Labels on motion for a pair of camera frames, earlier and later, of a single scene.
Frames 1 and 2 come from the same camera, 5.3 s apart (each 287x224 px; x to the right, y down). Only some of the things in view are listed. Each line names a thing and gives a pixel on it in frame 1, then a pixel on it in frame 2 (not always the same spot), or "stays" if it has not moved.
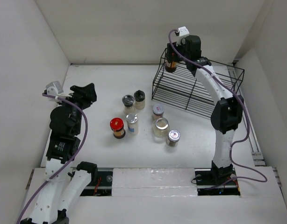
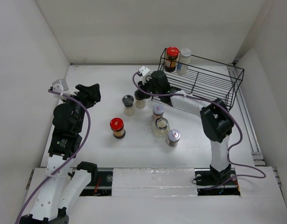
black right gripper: (169, 54) -> (144, 86)
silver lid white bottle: (132, 123) -> (184, 58)
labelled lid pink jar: (157, 112) stays
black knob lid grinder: (139, 100) stays
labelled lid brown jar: (173, 137) stays
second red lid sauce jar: (117, 125) stays
